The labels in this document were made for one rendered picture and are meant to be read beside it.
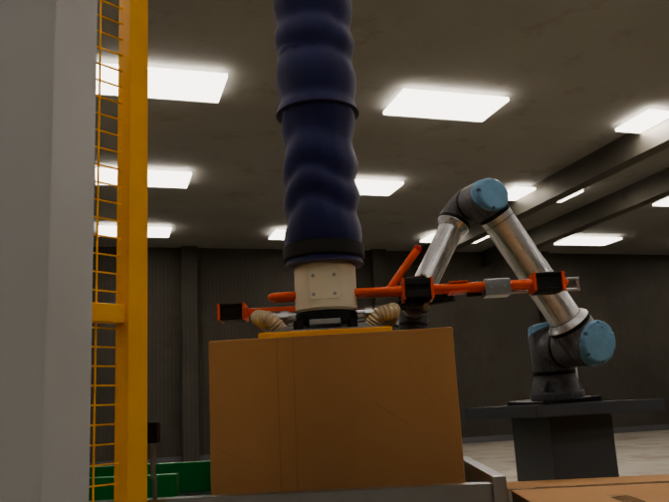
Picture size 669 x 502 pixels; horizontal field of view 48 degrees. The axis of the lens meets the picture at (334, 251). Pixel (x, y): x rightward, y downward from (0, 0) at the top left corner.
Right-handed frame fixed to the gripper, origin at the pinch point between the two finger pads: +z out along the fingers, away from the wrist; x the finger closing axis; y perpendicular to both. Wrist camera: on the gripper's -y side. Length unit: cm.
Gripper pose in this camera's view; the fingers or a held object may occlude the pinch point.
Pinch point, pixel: (426, 290)
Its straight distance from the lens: 206.4
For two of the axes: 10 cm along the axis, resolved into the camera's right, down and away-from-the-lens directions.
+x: -0.4, -9.8, 2.1
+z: -0.5, -2.1, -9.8
